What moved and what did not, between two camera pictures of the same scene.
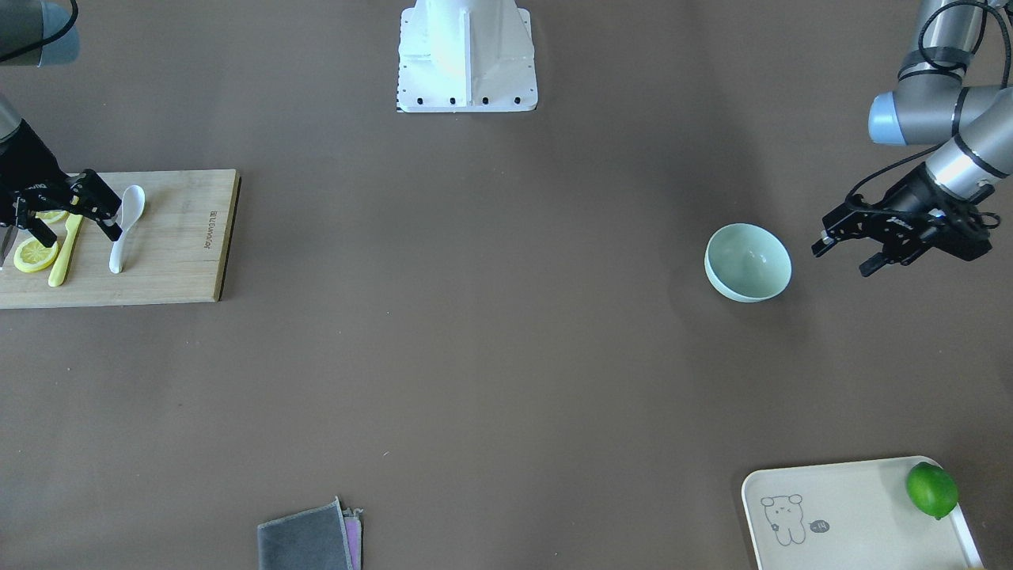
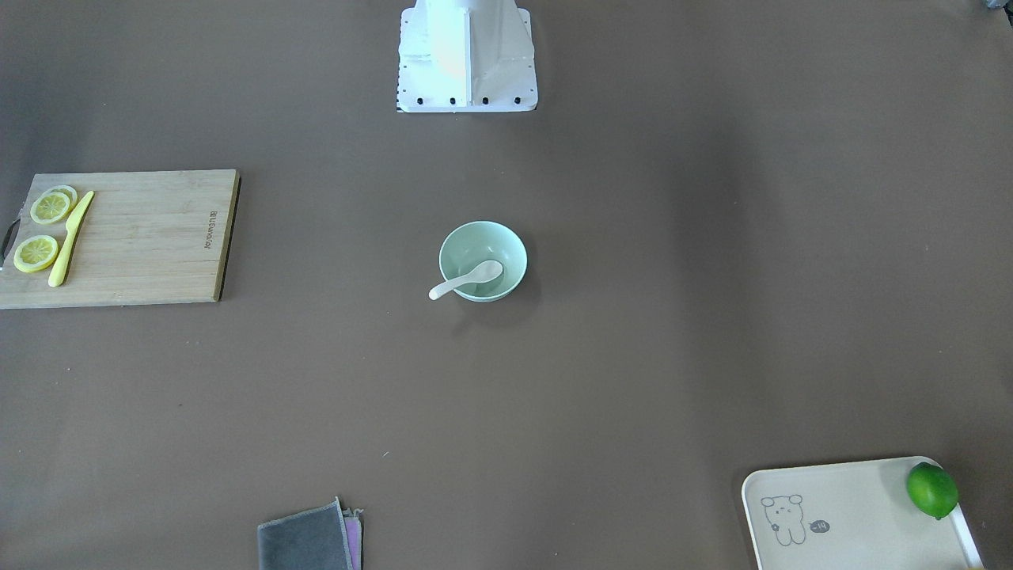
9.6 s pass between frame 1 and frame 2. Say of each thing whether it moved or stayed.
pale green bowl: moved
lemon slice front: stayed
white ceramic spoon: moved
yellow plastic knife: stayed
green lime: stayed
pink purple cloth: stayed
